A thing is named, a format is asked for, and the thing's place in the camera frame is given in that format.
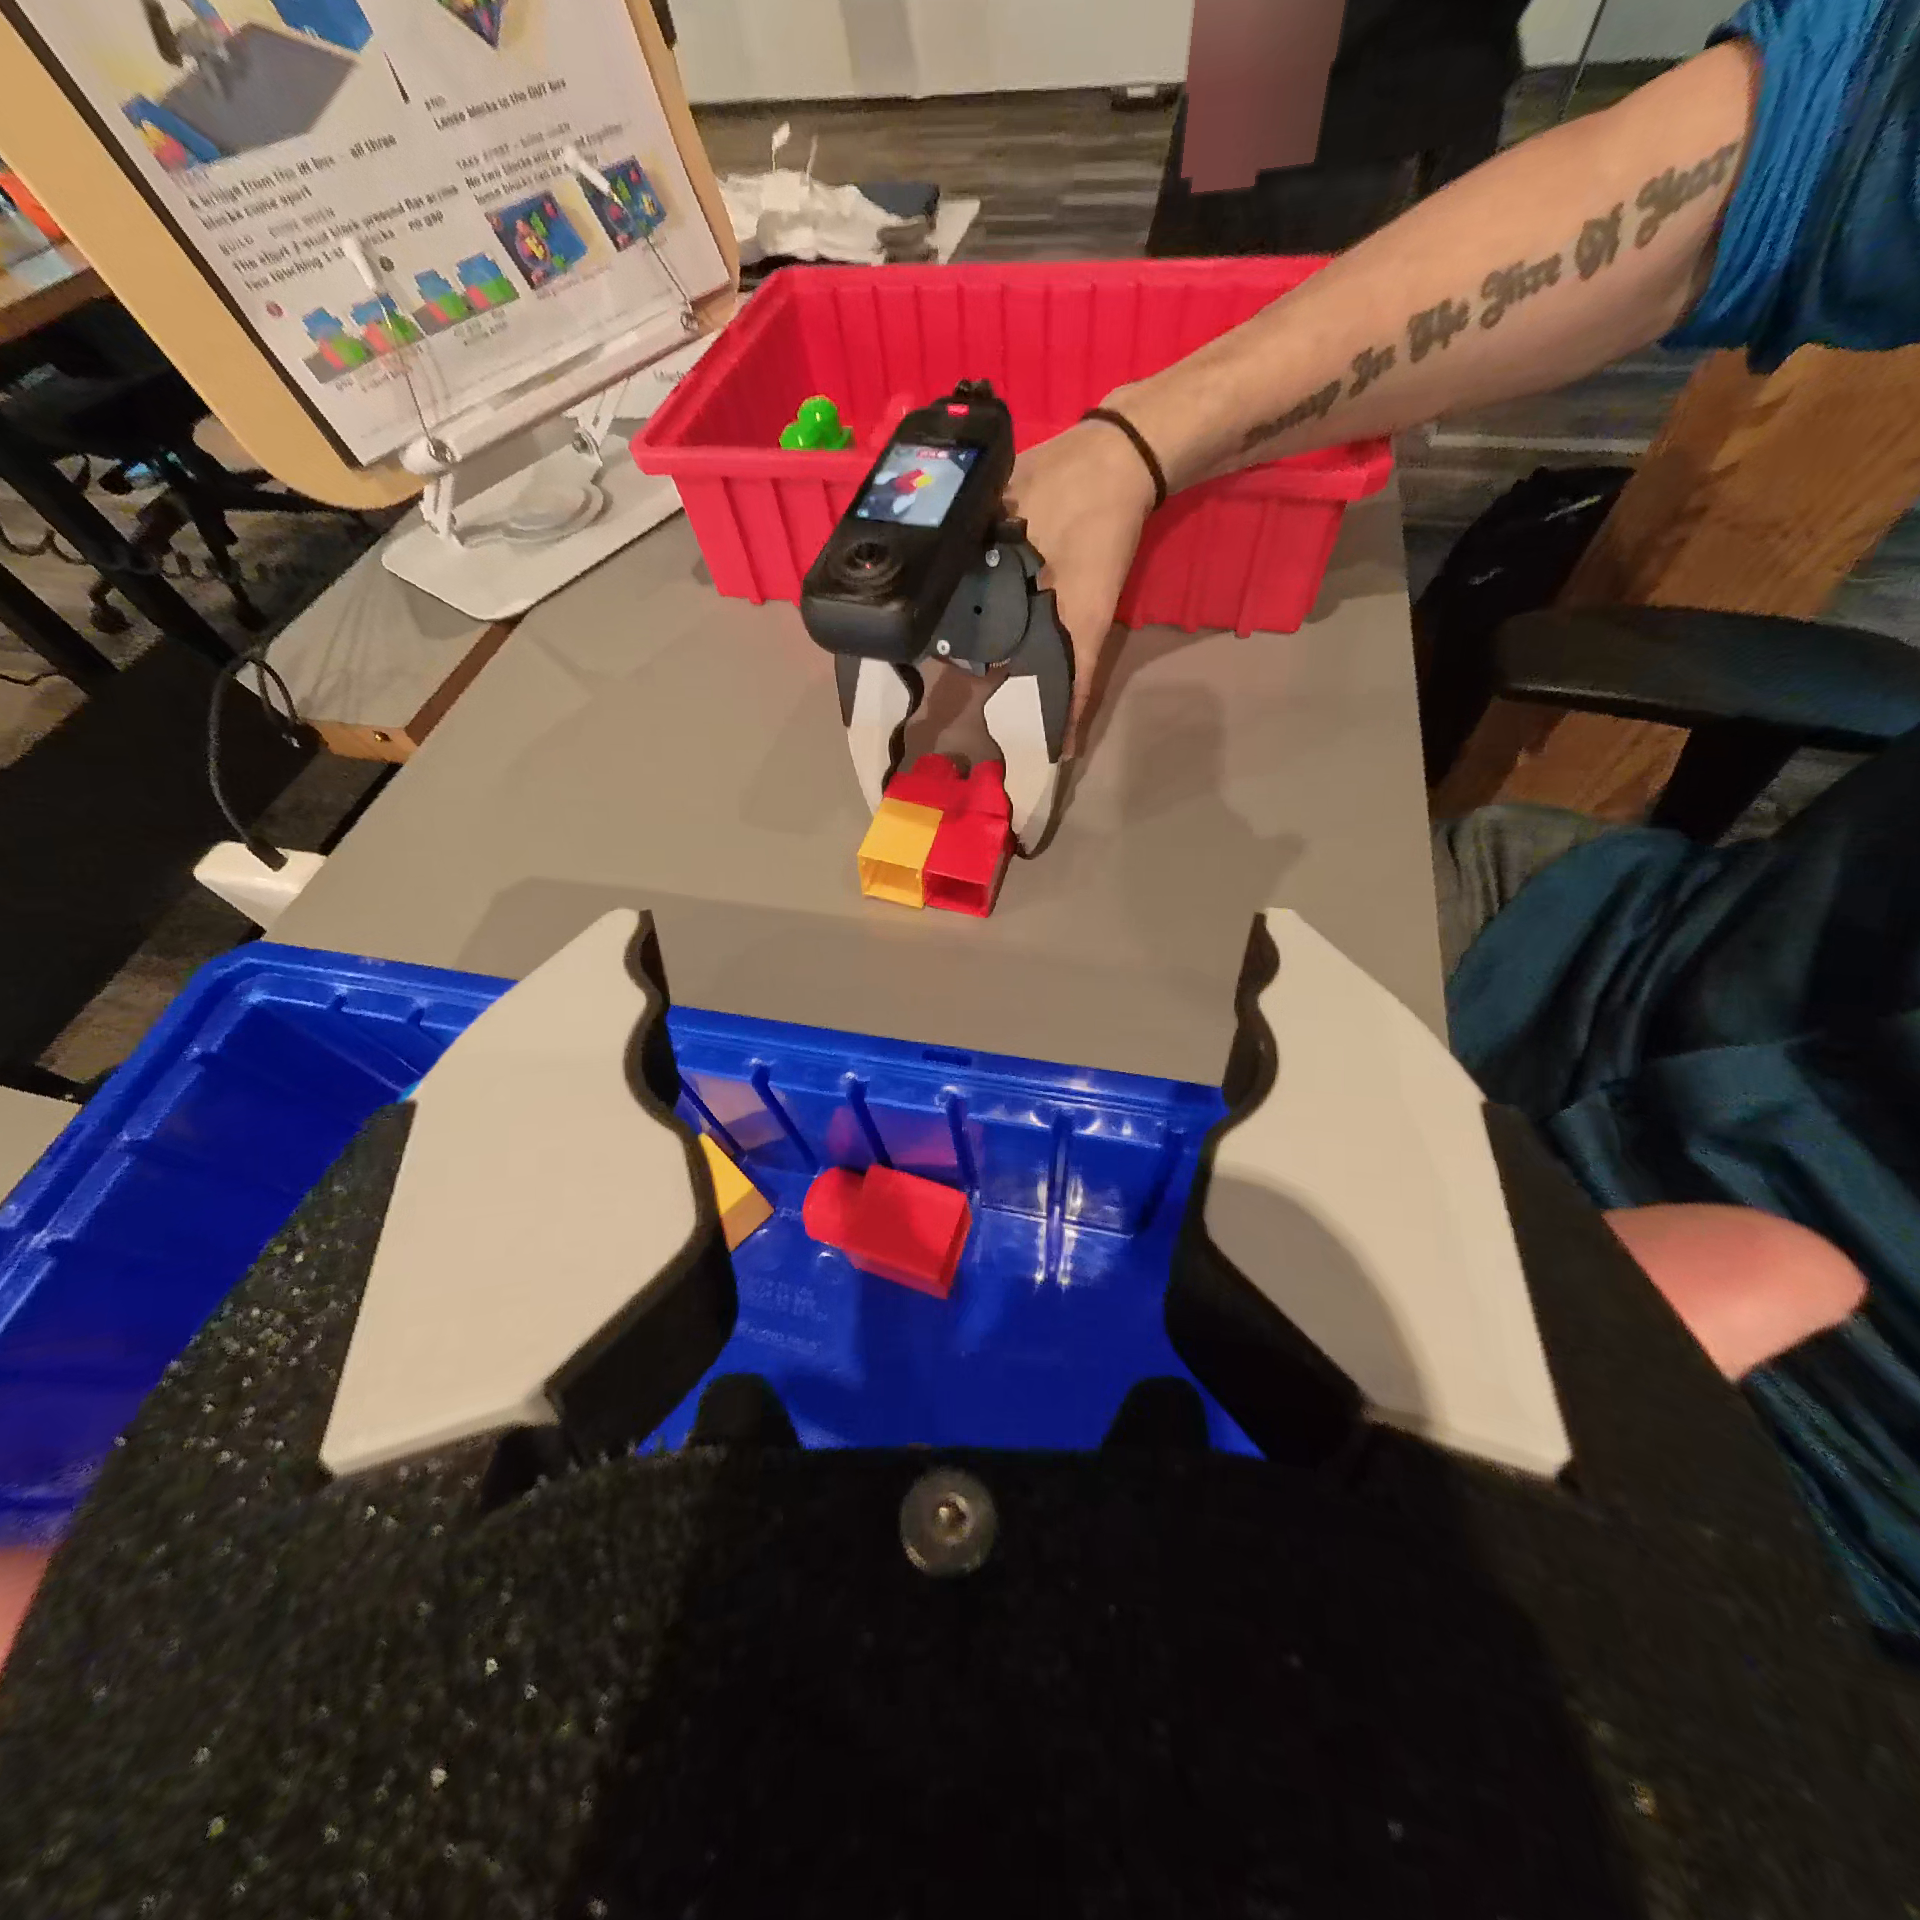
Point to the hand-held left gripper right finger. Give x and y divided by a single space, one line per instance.
1348 1200

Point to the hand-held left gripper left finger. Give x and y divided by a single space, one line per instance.
509 1200

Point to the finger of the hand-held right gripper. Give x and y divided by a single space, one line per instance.
877 727
1027 751

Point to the red two-stud block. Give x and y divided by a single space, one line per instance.
938 783

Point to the yellow single-stud block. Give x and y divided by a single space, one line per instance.
897 855

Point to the red single-stud block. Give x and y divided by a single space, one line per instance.
892 1223
967 869

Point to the red plastic bin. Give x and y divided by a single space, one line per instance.
930 323

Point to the person's right hand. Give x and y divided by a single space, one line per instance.
1088 524

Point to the person's left hand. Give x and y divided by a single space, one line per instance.
1739 1291

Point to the green block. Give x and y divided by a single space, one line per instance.
813 427

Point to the orange block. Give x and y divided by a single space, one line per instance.
733 1195

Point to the black wrist band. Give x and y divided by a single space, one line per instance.
1148 451

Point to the white crumpled cloth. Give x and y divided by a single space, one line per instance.
810 212

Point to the blue plastic bin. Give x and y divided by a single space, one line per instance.
180 1142

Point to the grey pants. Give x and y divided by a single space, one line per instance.
1515 878

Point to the white board stand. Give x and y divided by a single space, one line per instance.
524 524

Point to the black office chair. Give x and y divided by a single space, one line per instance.
1681 676
89 464

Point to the instruction board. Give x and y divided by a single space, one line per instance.
375 165

